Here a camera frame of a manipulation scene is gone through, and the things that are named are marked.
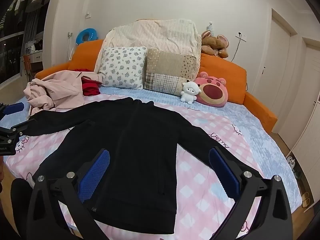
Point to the pink Hello Kitty bedsheet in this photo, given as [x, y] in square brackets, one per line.
[202, 203]

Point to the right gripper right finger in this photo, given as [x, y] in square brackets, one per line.
[273, 218]

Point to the brown bear plush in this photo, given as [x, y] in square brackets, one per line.
[214, 46]

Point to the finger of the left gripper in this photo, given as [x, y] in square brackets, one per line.
[14, 108]

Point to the cream striped duvet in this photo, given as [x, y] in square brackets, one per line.
[178, 36]

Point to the white sheep plush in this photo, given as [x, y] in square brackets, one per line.
[189, 92]

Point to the wall socket with cable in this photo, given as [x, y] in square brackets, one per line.
[242, 38]

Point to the blue neck pillow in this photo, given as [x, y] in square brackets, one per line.
[89, 34]

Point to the black zip jacket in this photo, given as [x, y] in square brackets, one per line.
[138, 190]

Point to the pink crumpled garment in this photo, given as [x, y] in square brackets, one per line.
[60, 90]

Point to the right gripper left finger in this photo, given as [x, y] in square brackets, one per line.
[45, 219]

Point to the light blue quilted blanket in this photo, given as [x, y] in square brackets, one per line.
[262, 139]

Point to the pink strawberry bear plush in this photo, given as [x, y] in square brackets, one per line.
[213, 90]

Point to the white floral pillow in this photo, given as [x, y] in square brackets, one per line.
[122, 67]

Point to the beige patchwork pillow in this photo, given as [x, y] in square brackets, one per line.
[167, 72]

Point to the red folded garment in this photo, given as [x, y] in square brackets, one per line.
[85, 82]

